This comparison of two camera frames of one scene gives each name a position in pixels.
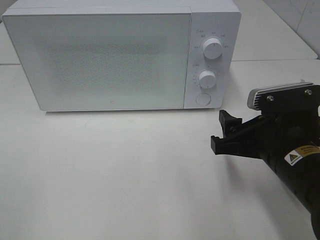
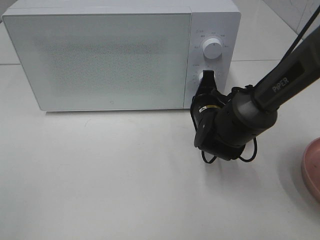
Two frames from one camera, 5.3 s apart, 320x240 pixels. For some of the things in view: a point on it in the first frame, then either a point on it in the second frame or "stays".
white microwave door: [105, 61] stays
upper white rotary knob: [212, 48] stays
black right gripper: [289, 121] to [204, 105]
